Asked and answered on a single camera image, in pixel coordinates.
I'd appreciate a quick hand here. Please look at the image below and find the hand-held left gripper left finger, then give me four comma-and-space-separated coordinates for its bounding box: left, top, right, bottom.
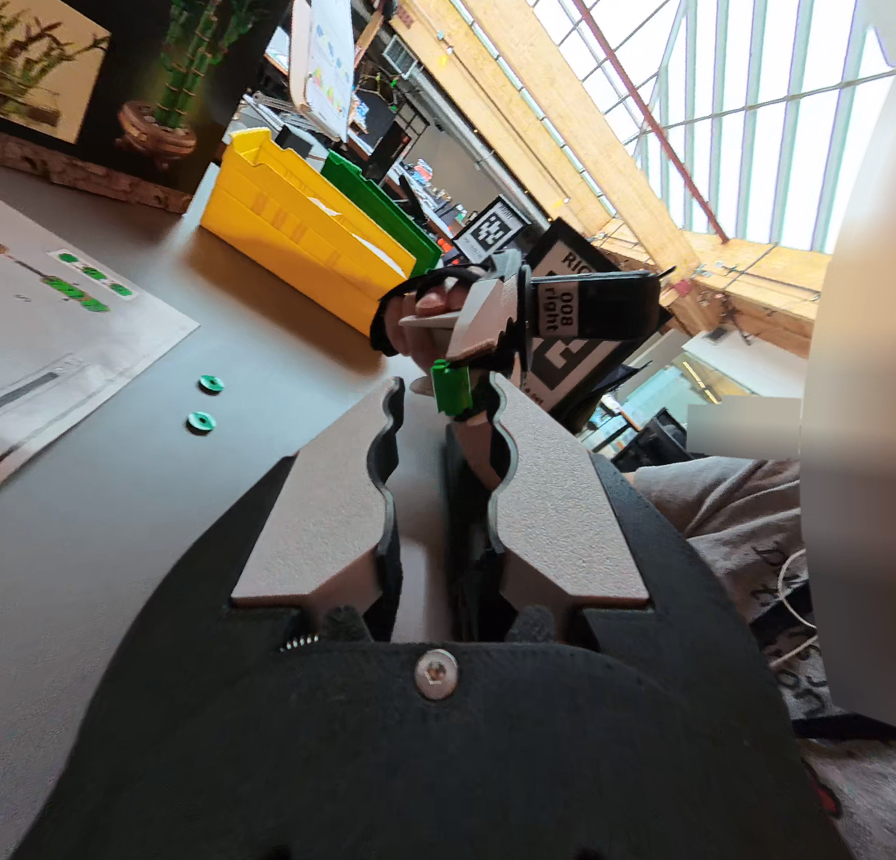
230, 377, 408, 643

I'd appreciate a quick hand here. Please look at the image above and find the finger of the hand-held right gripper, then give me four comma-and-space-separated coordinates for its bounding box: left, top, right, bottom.
447, 278, 524, 364

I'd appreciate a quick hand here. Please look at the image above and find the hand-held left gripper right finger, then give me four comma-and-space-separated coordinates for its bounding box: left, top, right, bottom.
486, 372, 653, 643

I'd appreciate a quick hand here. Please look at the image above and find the green round brick cylinder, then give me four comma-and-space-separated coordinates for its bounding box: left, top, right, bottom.
430, 358, 474, 416

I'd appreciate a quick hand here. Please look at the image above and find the grey desk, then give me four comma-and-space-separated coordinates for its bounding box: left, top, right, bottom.
0, 163, 449, 840

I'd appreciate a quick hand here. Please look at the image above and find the person's right hand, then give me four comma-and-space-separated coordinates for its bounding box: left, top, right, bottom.
381, 282, 468, 392

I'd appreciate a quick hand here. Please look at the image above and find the framed marker sign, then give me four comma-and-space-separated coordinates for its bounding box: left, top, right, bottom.
454, 195, 532, 262
521, 219, 676, 420

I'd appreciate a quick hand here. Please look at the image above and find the person's grey printed shirt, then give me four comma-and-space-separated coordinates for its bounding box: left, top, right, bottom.
623, 454, 896, 860

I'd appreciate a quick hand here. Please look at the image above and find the green plastic bin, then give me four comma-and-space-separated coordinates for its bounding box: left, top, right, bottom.
321, 149, 443, 278

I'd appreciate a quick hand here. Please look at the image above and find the yellow plastic bin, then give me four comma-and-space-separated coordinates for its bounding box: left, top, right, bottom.
201, 127, 417, 336

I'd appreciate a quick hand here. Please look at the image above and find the open instruction booklet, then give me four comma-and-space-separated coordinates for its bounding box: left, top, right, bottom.
0, 201, 200, 483

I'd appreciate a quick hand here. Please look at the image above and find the wooden document stand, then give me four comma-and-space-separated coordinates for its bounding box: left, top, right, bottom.
289, 0, 358, 143

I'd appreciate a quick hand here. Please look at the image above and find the black brick set box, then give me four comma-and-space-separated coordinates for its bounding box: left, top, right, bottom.
0, 0, 309, 213

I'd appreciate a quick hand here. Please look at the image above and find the white cable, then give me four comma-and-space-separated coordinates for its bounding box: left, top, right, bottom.
766, 548, 820, 668

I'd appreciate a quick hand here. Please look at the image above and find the black strap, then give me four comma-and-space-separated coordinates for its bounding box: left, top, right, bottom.
794, 712, 896, 743

